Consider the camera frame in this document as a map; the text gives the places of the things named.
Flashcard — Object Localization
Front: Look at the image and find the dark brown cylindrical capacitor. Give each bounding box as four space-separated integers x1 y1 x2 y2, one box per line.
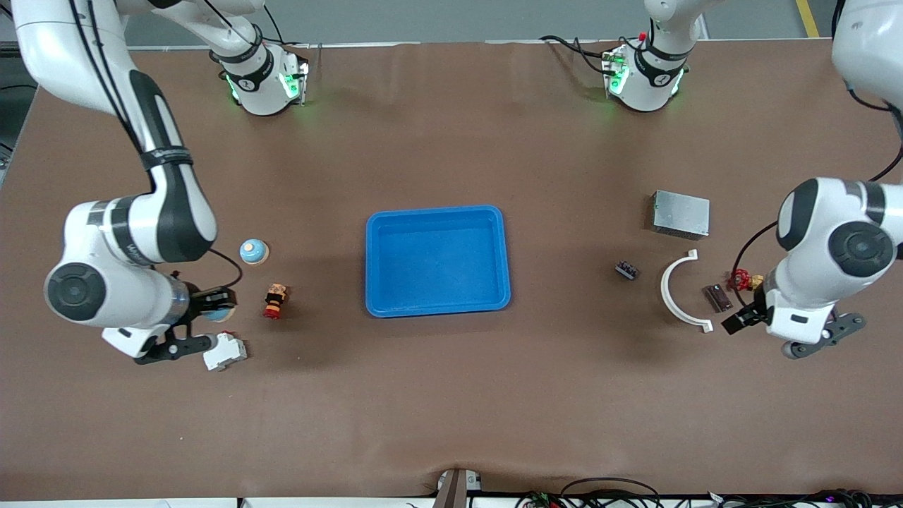
702 283 734 313

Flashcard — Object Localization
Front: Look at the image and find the white circuit breaker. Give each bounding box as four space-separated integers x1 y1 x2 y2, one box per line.
202 330 248 373

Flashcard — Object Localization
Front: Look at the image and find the red yellow emergency stop button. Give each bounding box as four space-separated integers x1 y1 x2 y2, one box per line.
262 284 289 320

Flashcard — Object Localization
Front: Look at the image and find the grey metal box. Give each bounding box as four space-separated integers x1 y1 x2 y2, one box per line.
650 189 711 241

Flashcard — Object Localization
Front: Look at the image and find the blue plastic tray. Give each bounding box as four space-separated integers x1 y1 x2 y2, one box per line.
365 205 512 319

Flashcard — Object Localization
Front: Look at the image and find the white curved plastic bracket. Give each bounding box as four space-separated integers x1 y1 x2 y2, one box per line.
660 248 715 334

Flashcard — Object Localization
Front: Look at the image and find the tangled cable bundle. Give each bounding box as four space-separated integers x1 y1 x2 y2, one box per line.
705 487 903 508

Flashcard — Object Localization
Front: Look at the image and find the black looped cable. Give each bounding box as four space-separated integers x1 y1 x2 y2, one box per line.
559 478 662 508

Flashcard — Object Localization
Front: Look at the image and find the black base cable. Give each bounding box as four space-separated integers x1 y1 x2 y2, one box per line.
265 4 311 49
540 34 618 75

